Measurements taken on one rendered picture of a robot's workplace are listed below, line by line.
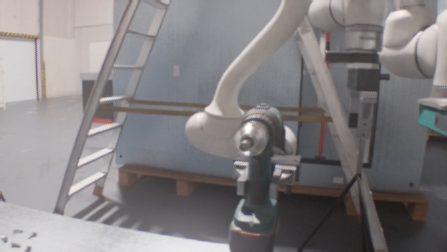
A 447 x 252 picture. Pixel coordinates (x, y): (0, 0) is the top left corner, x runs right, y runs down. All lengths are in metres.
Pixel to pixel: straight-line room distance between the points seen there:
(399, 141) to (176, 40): 1.89
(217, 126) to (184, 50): 1.80
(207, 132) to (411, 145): 1.94
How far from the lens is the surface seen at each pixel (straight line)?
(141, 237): 0.73
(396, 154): 2.49
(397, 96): 2.42
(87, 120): 1.99
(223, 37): 2.42
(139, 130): 2.75
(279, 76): 2.33
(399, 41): 1.02
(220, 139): 0.76
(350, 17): 0.75
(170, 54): 2.57
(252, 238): 0.49
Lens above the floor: 1.02
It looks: 10 degrees down
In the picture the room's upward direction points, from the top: 1 degrees clockwise
